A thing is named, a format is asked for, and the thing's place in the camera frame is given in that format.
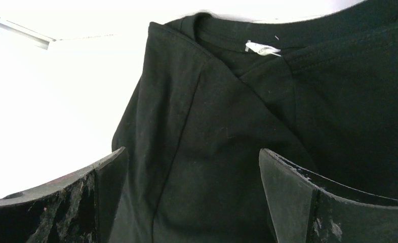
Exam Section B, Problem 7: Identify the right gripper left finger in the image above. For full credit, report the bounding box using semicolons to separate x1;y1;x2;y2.
0;147;128;242

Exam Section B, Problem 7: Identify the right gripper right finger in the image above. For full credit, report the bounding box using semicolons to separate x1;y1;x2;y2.
259;149;398;242

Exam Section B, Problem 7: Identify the black t shirt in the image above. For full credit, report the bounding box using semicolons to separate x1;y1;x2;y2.
111;1;398;242

